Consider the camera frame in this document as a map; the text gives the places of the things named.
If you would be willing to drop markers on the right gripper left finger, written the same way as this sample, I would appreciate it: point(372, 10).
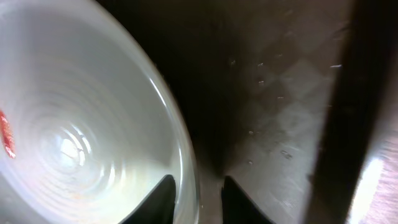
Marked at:
point(158, 206)

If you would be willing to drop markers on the red sauce stain blue plate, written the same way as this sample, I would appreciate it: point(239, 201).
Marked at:
point(7, 137)

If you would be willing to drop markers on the brown serving tray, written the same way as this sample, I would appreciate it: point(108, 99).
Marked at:
point(296, 100)

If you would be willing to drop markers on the pale blue plate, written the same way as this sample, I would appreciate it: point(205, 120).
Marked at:
point(95, 127)

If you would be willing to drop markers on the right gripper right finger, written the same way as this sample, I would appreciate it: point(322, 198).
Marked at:
point(237, 207)

